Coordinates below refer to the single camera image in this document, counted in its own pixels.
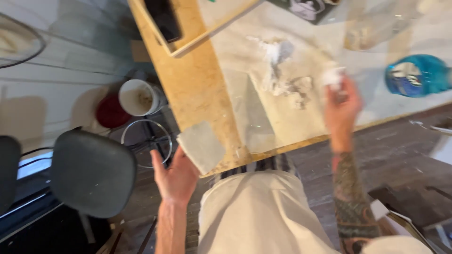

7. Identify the grey stool seat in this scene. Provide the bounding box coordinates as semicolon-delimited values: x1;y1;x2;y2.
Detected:
49;129;138;219

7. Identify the person's left hand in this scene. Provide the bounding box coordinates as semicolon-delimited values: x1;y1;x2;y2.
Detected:
150;146;200;206

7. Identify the white plastic bucket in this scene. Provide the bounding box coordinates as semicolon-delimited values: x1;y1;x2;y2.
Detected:
118;78;167;117

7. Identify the wooden workbench board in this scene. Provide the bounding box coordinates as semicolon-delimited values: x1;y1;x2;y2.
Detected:
127;0;452;178

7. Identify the white plaster residue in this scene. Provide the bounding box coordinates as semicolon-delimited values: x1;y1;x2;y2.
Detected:
246;35;315;110

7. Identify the clear plastic bag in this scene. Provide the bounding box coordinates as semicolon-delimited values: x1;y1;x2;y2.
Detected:
343;0;424;52

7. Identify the metal stool ring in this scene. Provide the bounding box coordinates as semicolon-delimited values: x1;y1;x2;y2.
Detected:
121;119;174;168

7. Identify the black phone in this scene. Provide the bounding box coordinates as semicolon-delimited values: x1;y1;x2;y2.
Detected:
143;0;183;44

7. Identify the person's beige shirt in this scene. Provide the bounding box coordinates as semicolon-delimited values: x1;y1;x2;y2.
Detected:
198;171;435;254

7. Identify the dark grey chair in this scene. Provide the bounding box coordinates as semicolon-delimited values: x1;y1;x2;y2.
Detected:
0;135;22;214

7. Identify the wooden tray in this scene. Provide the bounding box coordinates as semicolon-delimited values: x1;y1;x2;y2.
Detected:
133;0;262;58

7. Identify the person's right hand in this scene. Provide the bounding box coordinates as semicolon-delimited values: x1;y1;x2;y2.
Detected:
324;75;363;154

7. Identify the red bucket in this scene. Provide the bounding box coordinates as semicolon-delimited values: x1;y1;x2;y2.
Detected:
95;93;133;129

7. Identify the blue spray bottle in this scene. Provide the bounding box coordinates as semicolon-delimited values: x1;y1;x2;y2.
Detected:
384;54;452;98

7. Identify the round wire-rimmed basket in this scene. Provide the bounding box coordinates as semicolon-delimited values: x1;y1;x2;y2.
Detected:
0;13;47;69

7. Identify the clear plastic sheet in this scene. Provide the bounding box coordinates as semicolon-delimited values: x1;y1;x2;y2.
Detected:
198;0;452;154

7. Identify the white tissue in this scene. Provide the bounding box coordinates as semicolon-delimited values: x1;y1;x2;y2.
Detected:
322;66;347;93

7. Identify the black printed card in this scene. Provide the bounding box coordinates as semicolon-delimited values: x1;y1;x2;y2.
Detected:
267;0;342;25

